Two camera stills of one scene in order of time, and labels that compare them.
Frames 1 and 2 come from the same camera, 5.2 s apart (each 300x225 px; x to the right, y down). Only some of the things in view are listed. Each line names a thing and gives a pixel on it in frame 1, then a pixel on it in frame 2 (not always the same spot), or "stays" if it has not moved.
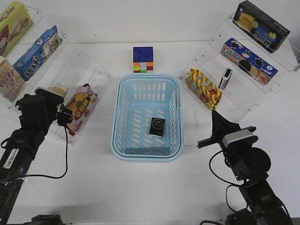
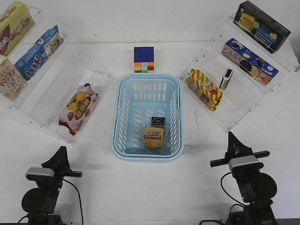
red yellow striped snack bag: [202, 89] stays
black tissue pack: [157, 126] stays
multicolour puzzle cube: [143, 59] stays
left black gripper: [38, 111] -> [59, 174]
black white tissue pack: [225, 78] stays
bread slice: [60, 88] -> [153, 137]
